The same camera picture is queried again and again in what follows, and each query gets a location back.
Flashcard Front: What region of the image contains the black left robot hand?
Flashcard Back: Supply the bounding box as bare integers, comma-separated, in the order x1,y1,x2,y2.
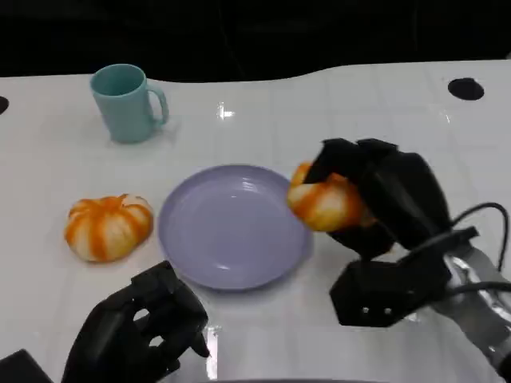
60,259,211,383

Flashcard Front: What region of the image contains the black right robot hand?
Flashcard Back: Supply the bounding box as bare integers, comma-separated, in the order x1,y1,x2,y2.
304,137,454,262

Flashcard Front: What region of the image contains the orange and white bread roll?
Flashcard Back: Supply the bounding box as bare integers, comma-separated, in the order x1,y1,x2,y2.
286,161,375,233
63,193,155,263

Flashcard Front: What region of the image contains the lilac plate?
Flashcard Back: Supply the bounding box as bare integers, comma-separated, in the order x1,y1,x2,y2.
157,164,315,291

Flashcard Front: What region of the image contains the pale green mug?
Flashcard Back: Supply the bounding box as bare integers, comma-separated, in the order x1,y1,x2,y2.
89,63,170,144

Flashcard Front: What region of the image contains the black backdrop cloth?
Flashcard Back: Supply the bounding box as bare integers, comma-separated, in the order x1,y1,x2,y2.
0,0,511,84

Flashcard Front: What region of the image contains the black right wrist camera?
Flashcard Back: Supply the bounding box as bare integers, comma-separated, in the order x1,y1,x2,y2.
329,226,480,329

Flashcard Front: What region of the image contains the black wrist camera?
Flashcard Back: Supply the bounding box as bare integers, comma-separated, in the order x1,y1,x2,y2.
0,349,55,383
329,226,480,329

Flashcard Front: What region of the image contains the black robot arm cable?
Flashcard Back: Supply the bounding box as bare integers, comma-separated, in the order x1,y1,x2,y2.
442,280,511,297
450,202,511,273

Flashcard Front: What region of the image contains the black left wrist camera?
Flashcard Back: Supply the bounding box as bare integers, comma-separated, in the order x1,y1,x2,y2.
0,349,55,383

